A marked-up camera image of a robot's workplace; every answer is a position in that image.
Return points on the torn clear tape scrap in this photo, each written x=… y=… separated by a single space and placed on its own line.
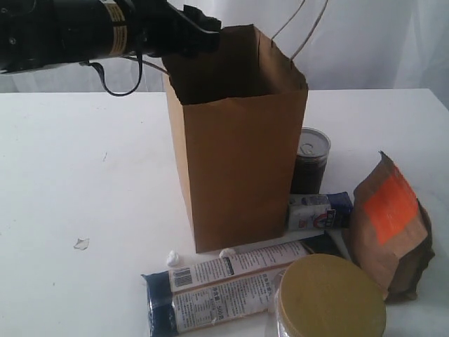
x=82 y=244

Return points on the small blue white packet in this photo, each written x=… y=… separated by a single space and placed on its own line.
x=318 y=211

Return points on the dark can silver lid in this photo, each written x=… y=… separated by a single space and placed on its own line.
x=310 y=162

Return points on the white marshmallow near bag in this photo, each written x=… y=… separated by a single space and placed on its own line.
x=226 y=253

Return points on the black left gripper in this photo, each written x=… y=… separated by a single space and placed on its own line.
x=162 y=29

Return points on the dark flat packet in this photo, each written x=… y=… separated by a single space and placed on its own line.
x=322 y=243

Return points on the white marshmallow candy pair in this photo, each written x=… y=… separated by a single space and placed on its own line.
x=173 y=259

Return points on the brown paper bag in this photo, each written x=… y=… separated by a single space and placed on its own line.
x=236 y=115

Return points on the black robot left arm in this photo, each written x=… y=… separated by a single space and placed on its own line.
x=40 y=35

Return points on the blue noodle packet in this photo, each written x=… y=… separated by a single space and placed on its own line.
x=216 y=291

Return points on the plastic jar gold lid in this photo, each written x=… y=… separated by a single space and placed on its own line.
x=325 y=295

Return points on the brown pouch orange label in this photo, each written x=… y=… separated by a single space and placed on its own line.
x=389 y=235

